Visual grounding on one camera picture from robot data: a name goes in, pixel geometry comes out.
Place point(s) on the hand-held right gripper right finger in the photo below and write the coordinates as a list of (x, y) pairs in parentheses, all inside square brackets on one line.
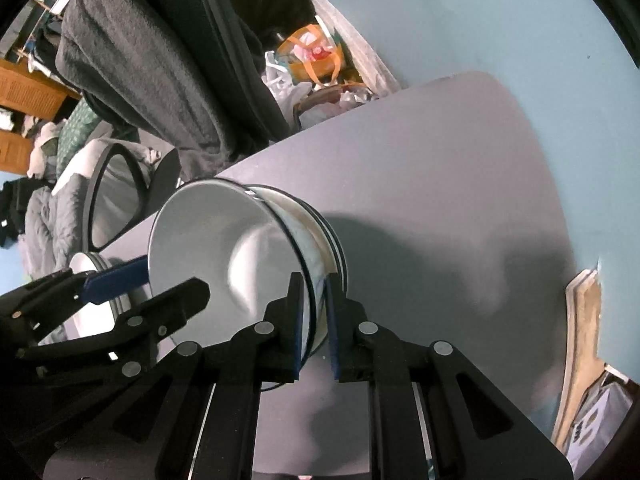
[(332, 330)]

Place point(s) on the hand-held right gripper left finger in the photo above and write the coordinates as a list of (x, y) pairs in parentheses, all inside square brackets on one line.
[(297, 325)]

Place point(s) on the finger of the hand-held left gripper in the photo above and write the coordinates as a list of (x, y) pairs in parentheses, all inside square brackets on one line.
[(170, 310), (117, 280)]

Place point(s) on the large white plate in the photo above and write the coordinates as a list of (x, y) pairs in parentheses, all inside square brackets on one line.
[(95, 322)]

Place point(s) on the white plate with dark rim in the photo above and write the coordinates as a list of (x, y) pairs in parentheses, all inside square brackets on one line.
[(200, 240)]

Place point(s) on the grey duvet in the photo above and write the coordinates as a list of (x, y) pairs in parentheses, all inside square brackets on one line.
[(55, 220)]

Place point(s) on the pile of black clothes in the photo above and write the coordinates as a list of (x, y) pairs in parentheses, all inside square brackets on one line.
[(15, 210)]

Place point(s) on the green checked cloth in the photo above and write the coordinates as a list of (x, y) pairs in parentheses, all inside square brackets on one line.
[(80, 130)]

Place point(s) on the orange wooden furniture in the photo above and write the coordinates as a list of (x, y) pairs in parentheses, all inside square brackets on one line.
[(30, 90)]

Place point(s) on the dark grey fleece blanket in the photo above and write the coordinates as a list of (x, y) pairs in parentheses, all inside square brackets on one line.
[(125, 60)]

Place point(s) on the white plastic bag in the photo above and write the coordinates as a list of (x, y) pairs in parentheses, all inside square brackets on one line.
[(282, 82)]

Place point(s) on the wooden board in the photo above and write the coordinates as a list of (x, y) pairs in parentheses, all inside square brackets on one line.
[(580, 340)]

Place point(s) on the black office chair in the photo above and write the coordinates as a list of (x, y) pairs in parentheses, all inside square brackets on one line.
[(240, 60)]

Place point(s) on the orange plastic bag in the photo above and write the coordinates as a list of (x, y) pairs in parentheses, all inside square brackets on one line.
[(312, 52)]

